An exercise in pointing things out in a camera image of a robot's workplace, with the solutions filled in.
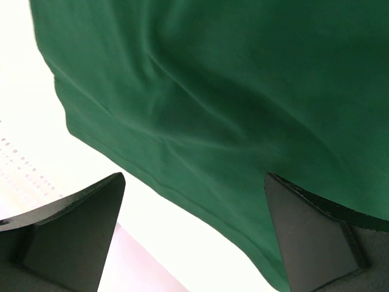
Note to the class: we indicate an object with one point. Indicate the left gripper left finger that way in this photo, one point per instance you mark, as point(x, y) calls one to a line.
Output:
point(63, 245)

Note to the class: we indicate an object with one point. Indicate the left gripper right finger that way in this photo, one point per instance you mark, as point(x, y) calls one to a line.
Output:
point(326, 246)

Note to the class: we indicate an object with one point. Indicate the green t shirt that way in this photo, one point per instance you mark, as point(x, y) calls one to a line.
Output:
point(201, 99)

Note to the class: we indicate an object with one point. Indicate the white plastic mesh basket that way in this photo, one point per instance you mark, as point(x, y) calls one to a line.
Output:
point(23, 185)

